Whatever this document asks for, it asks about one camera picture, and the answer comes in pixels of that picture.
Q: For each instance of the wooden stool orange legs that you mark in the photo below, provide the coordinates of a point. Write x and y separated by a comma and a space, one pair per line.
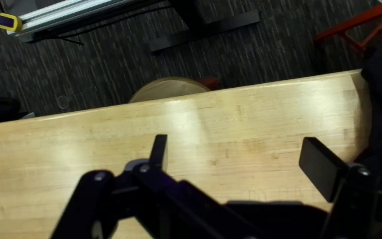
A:
168, 89
363, 20

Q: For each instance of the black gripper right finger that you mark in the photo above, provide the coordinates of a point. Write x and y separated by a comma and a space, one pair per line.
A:
324, 170

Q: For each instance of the aluminium frame rail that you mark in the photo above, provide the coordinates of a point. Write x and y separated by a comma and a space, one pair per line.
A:
66, 15

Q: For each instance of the yellow clamp hook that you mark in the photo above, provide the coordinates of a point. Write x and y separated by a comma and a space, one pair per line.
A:
14, 22

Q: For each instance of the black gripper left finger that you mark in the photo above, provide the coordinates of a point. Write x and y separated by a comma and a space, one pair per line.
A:
155, 194

